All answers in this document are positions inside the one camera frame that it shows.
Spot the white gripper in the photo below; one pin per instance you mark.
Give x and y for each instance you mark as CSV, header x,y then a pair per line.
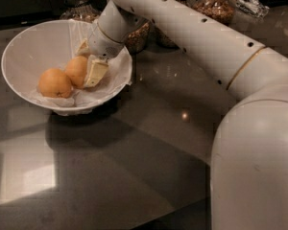
x,y
103,42

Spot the orange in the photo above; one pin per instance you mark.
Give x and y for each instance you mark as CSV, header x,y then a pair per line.
x,y
76,70
54,83

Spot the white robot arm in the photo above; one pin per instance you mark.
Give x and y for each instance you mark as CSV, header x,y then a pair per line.
x,y
249,160

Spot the white paper bowl liner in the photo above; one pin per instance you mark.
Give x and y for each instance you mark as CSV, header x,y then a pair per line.
x,y
65,37

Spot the white bowl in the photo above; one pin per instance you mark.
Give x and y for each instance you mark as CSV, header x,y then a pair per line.
x,y
24,60

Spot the leftmost glass jar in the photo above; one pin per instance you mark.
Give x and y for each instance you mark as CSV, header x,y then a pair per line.
x,y
80,10

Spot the clear plastic bag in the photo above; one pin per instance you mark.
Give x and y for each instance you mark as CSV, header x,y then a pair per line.
x,y
251,7

